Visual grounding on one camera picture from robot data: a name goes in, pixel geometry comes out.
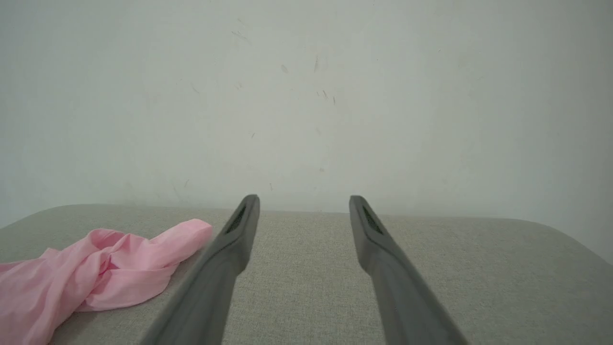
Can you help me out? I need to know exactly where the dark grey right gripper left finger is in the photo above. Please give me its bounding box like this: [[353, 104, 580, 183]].
[[140, 194, 261, 345]]

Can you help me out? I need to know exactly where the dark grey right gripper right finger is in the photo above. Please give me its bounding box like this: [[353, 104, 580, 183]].
[[349, 195, 468, 345]]

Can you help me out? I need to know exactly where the pink garment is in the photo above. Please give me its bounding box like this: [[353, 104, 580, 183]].
[[0, 219, 213, 345]]

